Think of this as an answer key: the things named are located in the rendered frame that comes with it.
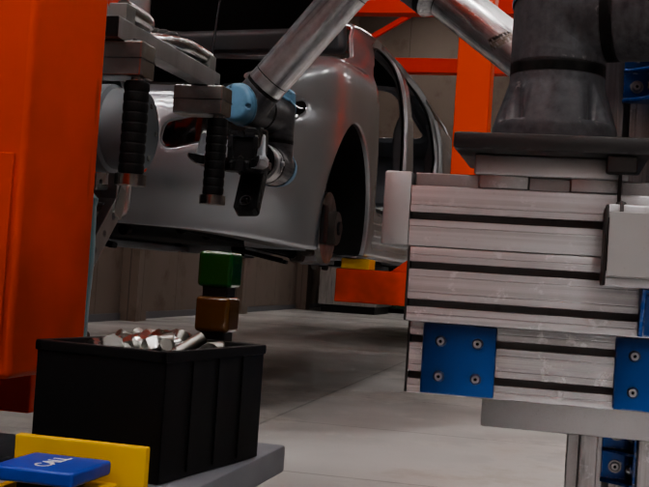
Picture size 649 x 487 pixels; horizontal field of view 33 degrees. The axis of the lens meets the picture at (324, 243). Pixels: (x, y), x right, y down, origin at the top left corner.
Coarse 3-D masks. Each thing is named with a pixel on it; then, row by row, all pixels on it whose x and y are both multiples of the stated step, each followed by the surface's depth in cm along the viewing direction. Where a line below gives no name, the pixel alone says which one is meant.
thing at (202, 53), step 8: (168, 40) 178; (176, 40) 178; (184, 40) 180; (184, 48) 180; (192, 48) 181; (200, 48) 183; (192, 56) 183; (200, 56) 184; (208, 56) 187; (208, 64) 188
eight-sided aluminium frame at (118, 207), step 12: (108, 12) 192; (120, 84) 198; (96, 180) 200; (108, 180) 200; (96, 192) 200; (108, 192) 200; (120, 192) 200; (108, 204) 198; (120, 204) 200; (108, 216) 197; (120, 216) 201; (96, 228) 193; (108, 228) 197; (96, 240) 192; (96, 252) 193
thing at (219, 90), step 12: (180, 84) 188; (192, 84) 188; (216, 84) 187; (180, 96) 188; (192, 96) 187; (204, 96) 187; (216, 96) 186; (228, 96) 189; (180, 108) 188; (192, 108) 187; (204, 108) 187; (216, 108) 186; (228, 108) 189
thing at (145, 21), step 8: (120, 0) 157; (112, 8) 155; (120, 8) 155; (128, 8) 155; (136, 8) 158; (128, 16) 156; (136, 16) 159; (144, 16) 161; (136, 24) 161; (144, 24) 162; (152, 24) 164
